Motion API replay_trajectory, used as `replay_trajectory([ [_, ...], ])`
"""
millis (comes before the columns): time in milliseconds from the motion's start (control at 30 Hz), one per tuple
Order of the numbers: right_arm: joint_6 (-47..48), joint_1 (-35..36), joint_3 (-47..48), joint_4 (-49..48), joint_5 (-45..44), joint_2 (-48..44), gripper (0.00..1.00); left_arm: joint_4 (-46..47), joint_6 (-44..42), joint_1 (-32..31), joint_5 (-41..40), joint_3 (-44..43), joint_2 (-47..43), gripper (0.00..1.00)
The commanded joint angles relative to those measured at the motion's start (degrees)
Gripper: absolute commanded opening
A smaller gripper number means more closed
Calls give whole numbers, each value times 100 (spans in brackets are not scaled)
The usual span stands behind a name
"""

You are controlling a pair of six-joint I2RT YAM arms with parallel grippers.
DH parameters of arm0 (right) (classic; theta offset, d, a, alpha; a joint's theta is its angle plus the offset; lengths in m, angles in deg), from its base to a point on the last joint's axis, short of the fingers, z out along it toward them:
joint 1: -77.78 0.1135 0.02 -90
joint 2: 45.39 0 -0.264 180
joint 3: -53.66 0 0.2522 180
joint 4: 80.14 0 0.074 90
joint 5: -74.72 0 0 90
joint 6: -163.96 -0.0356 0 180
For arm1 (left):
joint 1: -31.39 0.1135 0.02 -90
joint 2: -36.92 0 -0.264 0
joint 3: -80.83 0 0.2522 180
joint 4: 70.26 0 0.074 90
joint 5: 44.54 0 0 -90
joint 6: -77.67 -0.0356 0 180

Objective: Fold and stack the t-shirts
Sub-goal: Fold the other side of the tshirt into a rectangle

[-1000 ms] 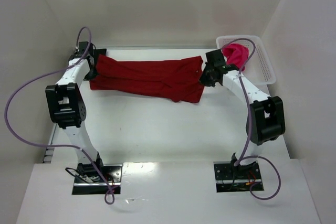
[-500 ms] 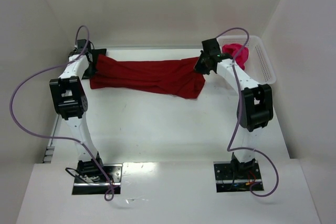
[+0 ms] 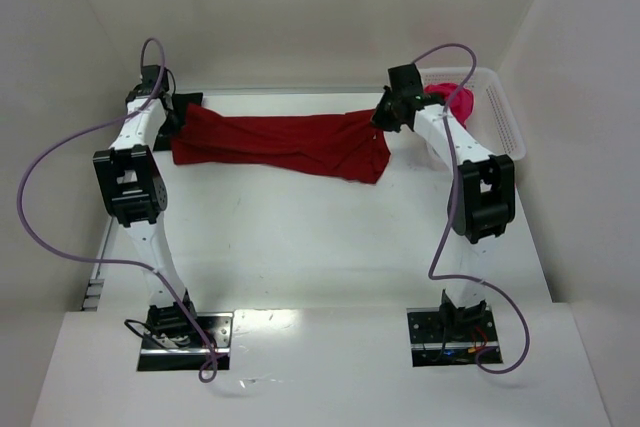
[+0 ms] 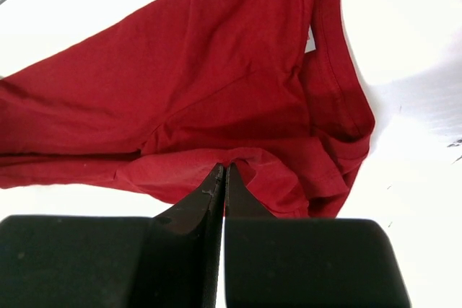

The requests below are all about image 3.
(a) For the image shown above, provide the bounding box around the dark red t shirt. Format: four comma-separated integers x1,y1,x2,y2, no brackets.
170,104,391,184

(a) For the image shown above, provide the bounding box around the pink crumpled t shirt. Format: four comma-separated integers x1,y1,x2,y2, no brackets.
424,83,474,127

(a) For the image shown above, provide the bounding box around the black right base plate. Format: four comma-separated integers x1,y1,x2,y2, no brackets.
406,308,503,367

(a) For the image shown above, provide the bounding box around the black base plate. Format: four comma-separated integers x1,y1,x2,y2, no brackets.
406,308,503,367
124,312,234,372

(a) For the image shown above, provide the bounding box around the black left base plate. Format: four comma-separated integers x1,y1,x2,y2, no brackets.
124,312,234,372

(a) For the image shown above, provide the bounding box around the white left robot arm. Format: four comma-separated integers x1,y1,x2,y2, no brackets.
93,65,195,349

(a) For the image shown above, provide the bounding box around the white plastic basket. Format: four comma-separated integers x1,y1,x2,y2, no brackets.
418,66,527,168

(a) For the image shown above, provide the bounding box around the black folded t shirt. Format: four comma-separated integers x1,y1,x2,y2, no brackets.
152,92,204,152

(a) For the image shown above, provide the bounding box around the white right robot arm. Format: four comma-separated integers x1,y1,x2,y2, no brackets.
371,64,515,310

